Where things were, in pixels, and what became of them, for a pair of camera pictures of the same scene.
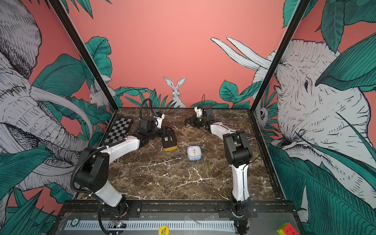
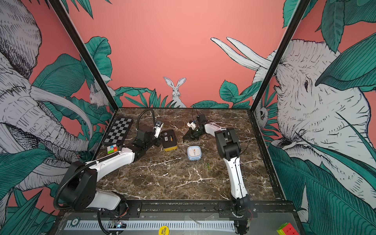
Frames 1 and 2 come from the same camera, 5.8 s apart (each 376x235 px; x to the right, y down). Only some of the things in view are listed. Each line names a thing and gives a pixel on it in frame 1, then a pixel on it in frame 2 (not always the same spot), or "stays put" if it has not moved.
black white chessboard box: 117,130 stays put
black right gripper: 194,120 to 192,136
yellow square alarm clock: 169,141 stays put
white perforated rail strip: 147,225 stays put
